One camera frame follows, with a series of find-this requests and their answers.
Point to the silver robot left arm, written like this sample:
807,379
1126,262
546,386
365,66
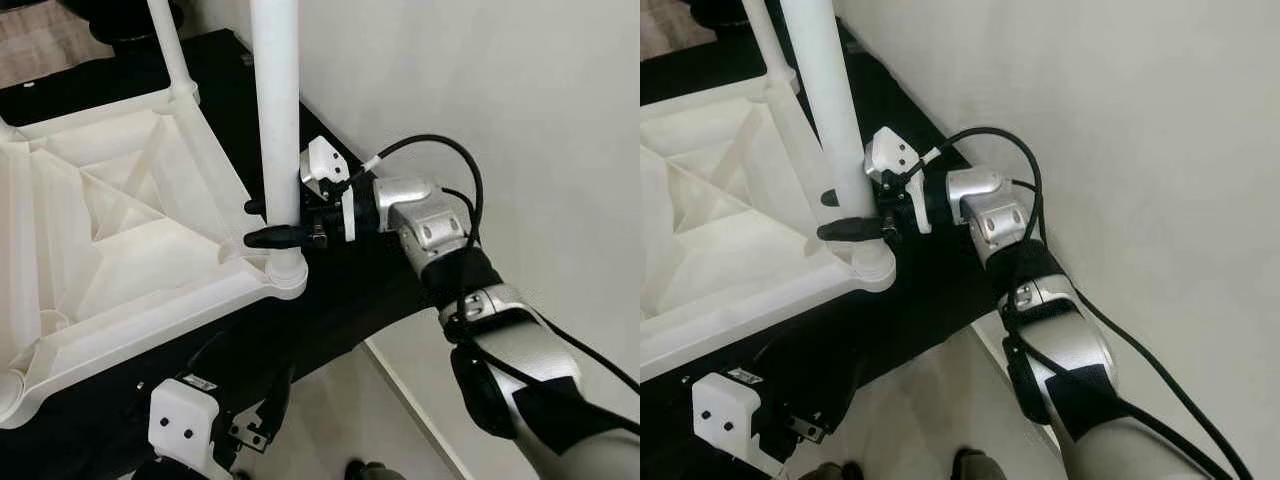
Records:
165,470

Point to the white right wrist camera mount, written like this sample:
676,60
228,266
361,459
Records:
322,165
892,155

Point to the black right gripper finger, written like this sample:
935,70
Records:
850,230
256,207
280,237
831,198

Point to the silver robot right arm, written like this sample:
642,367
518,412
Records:
430,225
1000,215

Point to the grey robot left leg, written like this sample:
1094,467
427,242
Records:
830,472

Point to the black round basin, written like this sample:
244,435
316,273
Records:
120,20
735,12

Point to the black tablecloth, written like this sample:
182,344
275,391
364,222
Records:
940,290
370,290

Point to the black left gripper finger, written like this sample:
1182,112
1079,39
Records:
280,398
842,388

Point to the white plastic children table top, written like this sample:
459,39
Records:
730,240
130,250

